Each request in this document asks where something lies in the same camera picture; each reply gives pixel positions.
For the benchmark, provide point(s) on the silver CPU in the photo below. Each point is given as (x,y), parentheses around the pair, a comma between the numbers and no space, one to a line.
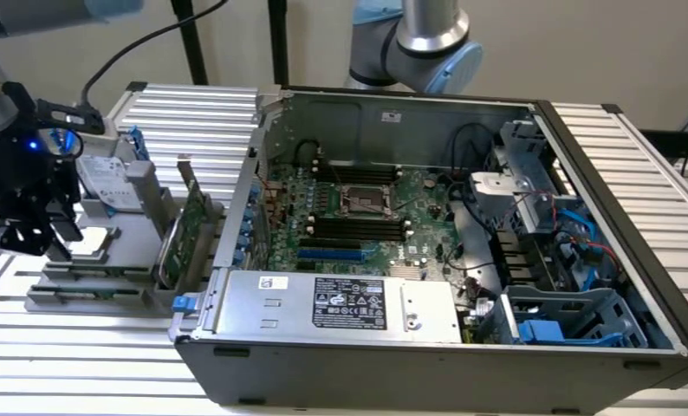
(94,240)

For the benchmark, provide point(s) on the blue case latch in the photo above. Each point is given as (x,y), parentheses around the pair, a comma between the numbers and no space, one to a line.
(182,303)

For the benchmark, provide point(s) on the metal disk bay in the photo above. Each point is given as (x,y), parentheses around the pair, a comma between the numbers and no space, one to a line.
(522,186)

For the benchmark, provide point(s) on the green motherboard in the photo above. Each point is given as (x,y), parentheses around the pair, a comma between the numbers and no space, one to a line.
(429,225)

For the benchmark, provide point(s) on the long black expansion slot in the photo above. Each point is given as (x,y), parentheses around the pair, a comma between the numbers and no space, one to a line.
(327,243)

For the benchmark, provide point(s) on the black open PC case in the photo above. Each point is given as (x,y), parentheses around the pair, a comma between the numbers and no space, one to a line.
(377,372)

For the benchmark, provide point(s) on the silver power supply unit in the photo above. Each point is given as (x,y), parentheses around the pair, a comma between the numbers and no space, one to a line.
(297,312)

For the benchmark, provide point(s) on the grey parts rack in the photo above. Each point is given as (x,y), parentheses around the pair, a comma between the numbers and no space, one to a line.
(146,195)

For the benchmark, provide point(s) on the blue expansion slot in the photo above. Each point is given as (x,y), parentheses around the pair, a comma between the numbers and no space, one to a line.
(327,255)

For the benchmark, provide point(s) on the green graphics card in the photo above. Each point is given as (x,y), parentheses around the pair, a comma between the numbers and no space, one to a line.
(189,225)

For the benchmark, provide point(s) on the black stand pole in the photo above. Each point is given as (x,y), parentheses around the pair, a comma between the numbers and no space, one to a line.
(277,43)
(191,43)

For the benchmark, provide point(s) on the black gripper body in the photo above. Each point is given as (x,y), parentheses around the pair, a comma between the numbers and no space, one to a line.
(25,182)

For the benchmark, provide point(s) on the silver hard disk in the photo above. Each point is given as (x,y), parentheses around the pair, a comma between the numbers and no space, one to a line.
(102,182)

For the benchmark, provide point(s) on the black RAM slot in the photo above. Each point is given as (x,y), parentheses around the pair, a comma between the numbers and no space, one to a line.
(357,175)
(358,234)
(357,166)
(357,170)
(358,229)
(358,223)
(358,218)

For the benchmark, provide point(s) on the short black expansion slot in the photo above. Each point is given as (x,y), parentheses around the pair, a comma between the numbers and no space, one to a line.
(310,266)

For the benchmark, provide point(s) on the blue-grey plastic drive cage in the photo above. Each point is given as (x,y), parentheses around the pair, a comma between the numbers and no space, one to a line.
(574,312)

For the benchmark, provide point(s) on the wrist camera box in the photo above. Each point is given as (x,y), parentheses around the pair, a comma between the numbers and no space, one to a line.
(97,138)

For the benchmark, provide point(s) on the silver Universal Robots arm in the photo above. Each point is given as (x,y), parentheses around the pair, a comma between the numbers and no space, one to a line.
(429,26)

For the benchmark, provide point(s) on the CPU socket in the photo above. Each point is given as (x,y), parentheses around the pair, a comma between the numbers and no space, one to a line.
(362,199)

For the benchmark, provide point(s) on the green RAM stick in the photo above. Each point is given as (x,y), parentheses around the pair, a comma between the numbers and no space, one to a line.
(106,271)
(82,291)

